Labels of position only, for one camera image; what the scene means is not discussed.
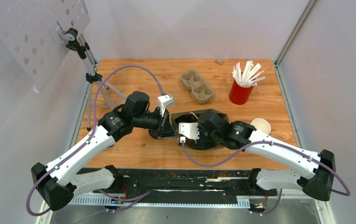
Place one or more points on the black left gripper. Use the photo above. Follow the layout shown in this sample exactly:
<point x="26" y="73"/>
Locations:
<point x="167" y="129"/>

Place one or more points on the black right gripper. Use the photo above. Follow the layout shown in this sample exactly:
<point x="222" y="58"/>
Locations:
<point x="202" y="143"/>

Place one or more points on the green paper bag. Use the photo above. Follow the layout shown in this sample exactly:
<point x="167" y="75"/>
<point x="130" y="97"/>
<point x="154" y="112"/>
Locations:
<point x="184" y="116"/>

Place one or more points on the cardboard cup carrier stack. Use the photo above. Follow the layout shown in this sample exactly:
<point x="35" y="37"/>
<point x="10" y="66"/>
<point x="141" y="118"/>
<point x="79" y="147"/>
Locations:
<point x="201" y="91"/>

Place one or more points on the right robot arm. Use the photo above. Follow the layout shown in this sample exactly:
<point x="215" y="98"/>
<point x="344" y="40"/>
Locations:
<point x="309" y="171"/>

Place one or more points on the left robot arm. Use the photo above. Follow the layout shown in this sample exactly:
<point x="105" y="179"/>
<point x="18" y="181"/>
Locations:
<point x="58" y="182"/>

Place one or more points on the red cylindrical straw holder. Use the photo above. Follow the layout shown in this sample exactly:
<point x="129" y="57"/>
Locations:
<point x="239" y="95"/>

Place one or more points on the white paper cup stack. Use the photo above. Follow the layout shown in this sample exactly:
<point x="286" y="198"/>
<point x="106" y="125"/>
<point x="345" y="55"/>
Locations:
<point x="262" y="124"/>

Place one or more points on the wrapped white straws bundle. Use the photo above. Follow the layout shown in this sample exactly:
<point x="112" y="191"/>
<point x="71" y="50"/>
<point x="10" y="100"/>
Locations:
<point x="249" y="75"/>

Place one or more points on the white tripod stand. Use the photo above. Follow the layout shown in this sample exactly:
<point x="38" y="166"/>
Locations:
<point x="92" y="77"/>

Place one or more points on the white perforated board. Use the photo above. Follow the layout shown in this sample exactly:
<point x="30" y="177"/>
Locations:
<point x="36" y="33"/>

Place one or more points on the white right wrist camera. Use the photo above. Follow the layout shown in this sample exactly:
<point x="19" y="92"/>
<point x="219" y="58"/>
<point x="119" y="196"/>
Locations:
<point x="188" y="131"/>

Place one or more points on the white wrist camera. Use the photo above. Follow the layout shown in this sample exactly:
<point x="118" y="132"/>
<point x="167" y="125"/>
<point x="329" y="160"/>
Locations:
<point x="165" y="101"/>
<point x="188" y="131"/>

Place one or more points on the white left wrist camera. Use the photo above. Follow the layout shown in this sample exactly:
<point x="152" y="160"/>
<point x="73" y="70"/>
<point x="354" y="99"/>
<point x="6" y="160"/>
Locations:
<point x="165" y="101"/>

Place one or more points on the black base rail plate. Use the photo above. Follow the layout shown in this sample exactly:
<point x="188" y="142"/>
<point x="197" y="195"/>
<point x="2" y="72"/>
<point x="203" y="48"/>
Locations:
<point x="187" y="186"/>

